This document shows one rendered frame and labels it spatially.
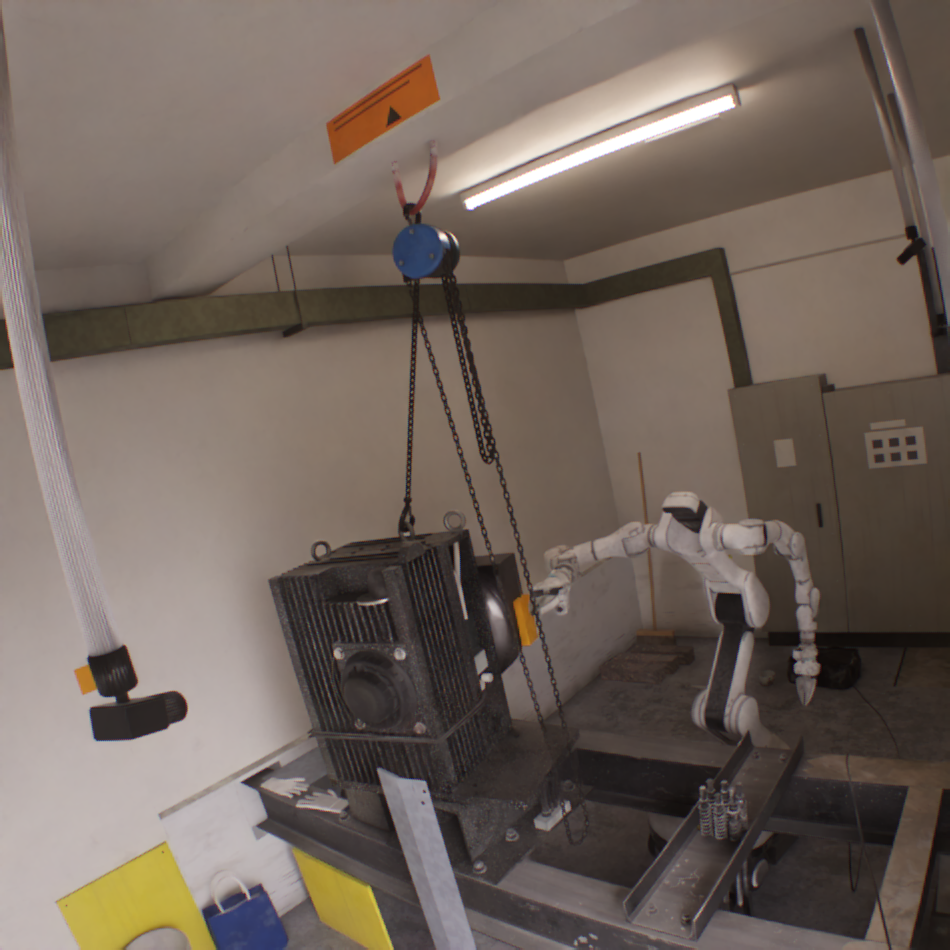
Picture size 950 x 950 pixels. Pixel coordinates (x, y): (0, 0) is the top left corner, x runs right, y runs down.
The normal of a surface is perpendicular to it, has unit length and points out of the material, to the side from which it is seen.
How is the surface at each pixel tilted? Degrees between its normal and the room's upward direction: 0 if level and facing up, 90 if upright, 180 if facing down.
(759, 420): 90
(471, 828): 90
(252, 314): 90
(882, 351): 90
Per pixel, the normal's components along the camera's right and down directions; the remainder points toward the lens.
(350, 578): -0.46, 0.22
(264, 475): 0.74, -0.07
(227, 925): 0.54, 0.00
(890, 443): -0.63, 0.25
